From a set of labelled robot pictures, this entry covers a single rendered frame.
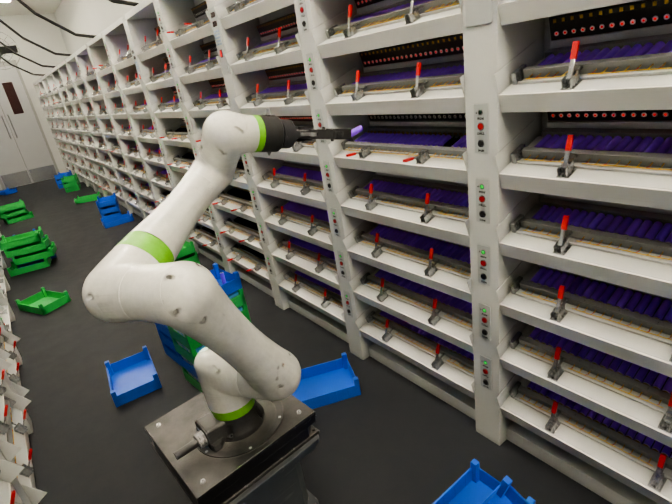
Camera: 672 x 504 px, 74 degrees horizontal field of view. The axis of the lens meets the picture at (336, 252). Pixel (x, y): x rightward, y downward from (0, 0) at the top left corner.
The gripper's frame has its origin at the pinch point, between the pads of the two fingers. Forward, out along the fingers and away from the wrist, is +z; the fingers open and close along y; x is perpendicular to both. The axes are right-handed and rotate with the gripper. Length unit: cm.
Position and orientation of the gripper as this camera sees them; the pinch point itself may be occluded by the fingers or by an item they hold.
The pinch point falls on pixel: (338, 133)
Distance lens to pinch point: 133.0
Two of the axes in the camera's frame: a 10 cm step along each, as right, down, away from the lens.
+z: 8.0, -1.5, 5.9
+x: -0.1, 9.6, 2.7
